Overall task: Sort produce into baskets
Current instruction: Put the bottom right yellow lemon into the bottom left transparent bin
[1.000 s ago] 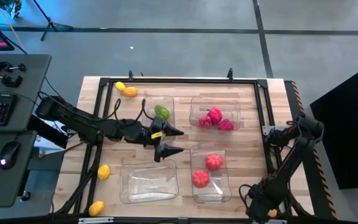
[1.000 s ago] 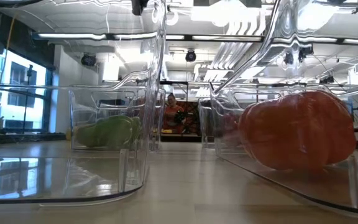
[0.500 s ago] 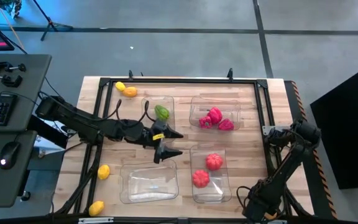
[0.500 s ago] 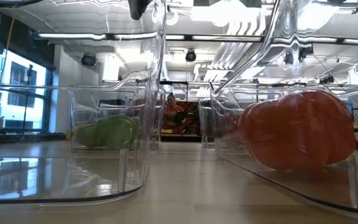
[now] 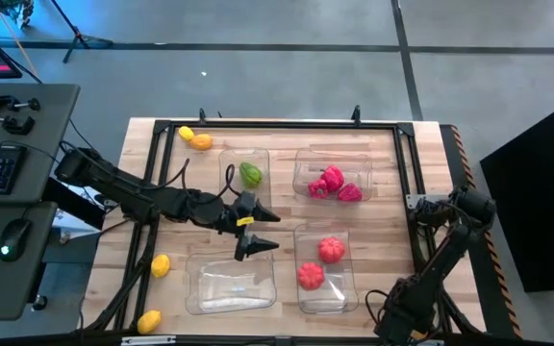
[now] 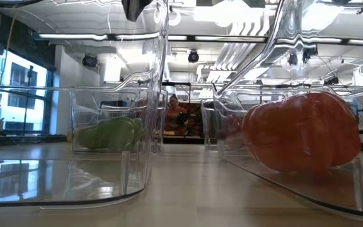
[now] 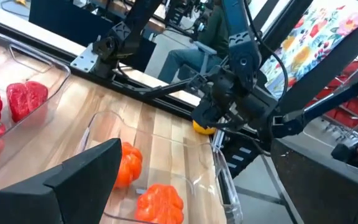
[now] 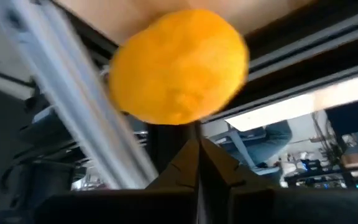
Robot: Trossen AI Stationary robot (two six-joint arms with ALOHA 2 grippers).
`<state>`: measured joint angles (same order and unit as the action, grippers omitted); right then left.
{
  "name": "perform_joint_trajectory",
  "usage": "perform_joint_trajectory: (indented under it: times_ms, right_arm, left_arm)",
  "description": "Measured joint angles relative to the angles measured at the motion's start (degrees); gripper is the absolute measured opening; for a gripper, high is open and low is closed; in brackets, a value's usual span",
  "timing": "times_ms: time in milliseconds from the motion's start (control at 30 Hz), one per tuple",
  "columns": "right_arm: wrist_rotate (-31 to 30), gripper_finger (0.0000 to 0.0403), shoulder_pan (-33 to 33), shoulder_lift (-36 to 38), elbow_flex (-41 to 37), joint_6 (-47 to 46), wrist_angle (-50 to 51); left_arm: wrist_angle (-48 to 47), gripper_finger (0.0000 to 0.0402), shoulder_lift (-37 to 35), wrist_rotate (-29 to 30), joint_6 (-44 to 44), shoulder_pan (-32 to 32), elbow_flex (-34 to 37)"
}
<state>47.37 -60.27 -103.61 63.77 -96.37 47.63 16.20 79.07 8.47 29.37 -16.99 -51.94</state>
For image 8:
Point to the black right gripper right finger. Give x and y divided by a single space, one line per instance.
219 171

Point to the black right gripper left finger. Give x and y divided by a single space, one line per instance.
182 171

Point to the orange toy fruit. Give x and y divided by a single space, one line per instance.
179 68

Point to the white desk surface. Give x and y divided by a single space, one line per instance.
291 109

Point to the silver aluminium frame bar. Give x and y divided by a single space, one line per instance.
73 93

